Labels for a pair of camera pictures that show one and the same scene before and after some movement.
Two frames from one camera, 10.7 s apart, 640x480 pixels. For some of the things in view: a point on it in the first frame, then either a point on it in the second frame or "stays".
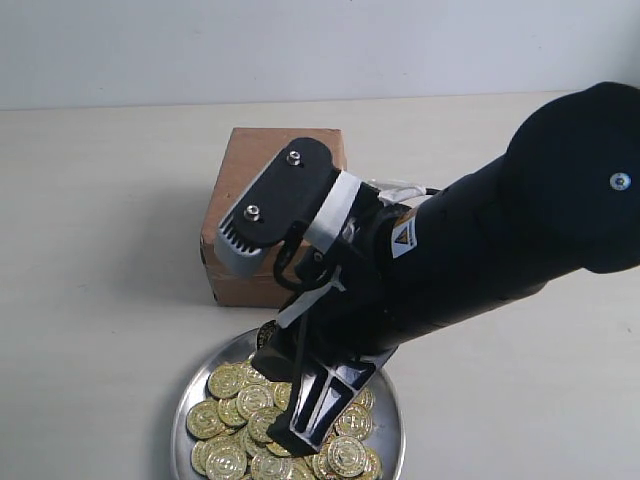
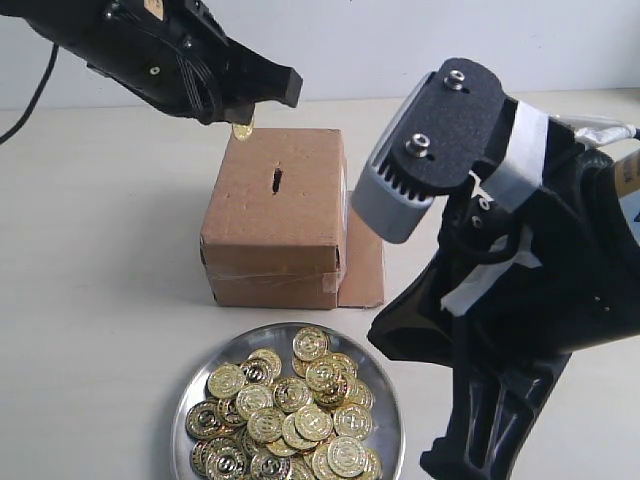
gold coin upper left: (225, 380) stays
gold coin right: (356, 421) stays
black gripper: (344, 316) to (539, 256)
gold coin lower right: (347, 456) stays
